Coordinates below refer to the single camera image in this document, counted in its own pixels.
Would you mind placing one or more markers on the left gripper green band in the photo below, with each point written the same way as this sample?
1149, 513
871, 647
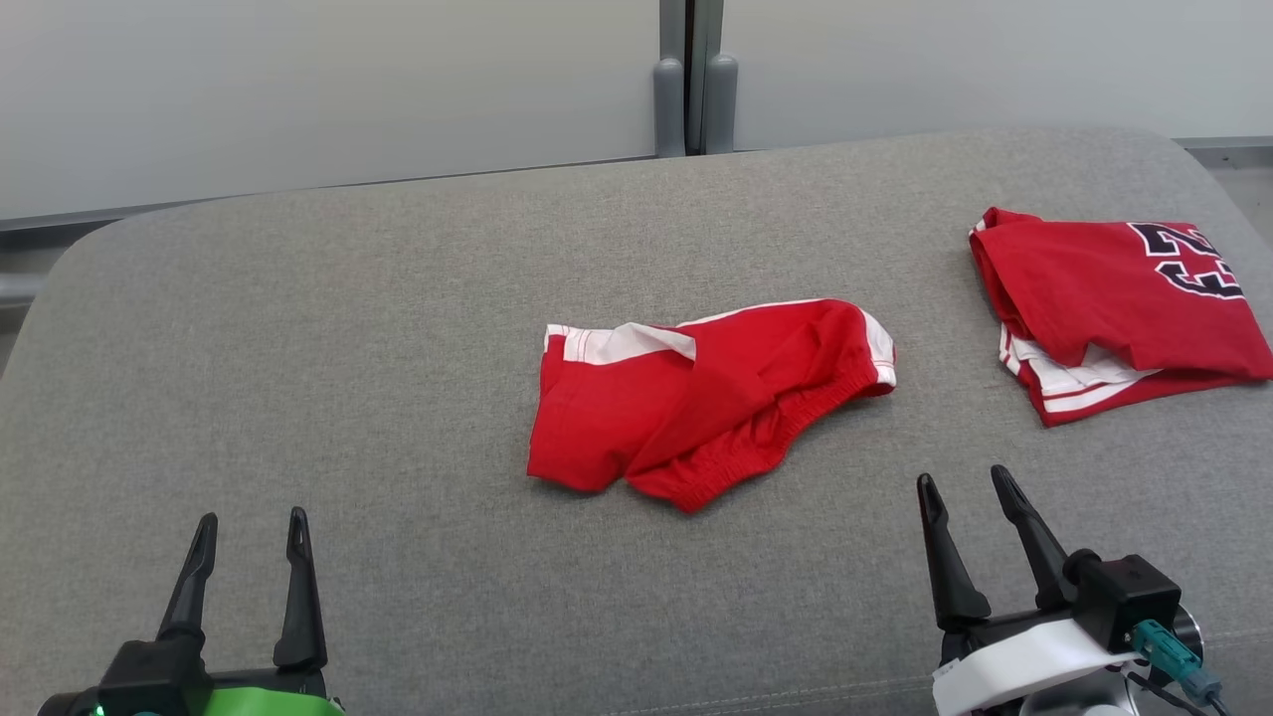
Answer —
269, 698

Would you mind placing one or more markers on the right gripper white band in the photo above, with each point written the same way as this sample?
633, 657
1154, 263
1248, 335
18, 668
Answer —
1014, 656

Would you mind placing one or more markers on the red white jersey shirt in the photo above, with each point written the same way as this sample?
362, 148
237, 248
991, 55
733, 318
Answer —
1094, 288

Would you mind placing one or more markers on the red white shorts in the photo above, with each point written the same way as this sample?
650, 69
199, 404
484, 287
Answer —
696, 398

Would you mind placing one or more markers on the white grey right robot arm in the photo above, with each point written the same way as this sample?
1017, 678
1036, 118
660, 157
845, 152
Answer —
1084, 696

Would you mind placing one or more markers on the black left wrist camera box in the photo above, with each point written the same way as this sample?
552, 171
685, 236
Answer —
149, 676

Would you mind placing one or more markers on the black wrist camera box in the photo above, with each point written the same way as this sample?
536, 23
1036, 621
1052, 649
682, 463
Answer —
1124, 597
149, 676

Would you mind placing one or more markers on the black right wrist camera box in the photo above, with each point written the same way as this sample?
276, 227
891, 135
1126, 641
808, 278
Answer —
1124, 597

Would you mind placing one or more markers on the grey double partition post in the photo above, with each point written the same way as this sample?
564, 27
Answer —
696, 80

